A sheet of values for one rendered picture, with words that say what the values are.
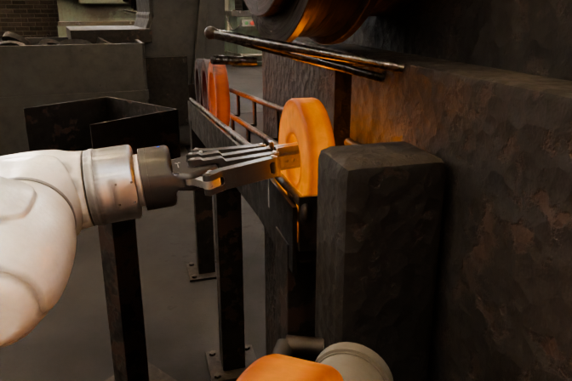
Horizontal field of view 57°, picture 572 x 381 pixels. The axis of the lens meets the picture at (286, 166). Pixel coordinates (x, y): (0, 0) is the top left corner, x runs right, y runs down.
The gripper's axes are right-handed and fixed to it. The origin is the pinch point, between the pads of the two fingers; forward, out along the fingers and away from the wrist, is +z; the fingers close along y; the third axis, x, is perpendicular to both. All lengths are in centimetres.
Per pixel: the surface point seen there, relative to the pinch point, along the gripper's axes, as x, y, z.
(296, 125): 4.3, 1.7, -0.9
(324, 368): 4.1, 44.4, -12.4
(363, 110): 5.4, 3.4, 7.2
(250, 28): -29, -811, 162
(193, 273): -73, -112, -12
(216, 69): 3, -70, 0
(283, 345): -13.1, 19.5, -8.9
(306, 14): 17.5, 9.4, -1.1
